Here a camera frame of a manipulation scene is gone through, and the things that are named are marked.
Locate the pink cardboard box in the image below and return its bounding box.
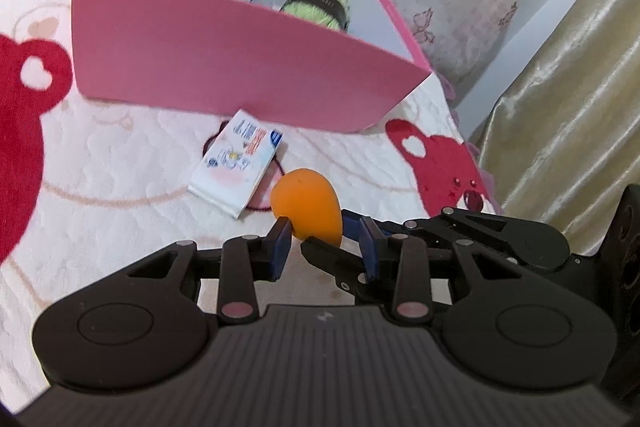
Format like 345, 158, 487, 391
71, 0, 431, 132

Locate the green yarn ball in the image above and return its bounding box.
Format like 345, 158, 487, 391
280, 0, 350, 32

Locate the white tissue pack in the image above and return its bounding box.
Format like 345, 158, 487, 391
188, 110, 282, 218

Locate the orange makeup sponge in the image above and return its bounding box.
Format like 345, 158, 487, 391
270, 168, 343, 247

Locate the golden satin curtain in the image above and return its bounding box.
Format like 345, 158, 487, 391
480, 0, 639, 255

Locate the white red bear blanket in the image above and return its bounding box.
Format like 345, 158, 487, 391
0, 0, 504, 415

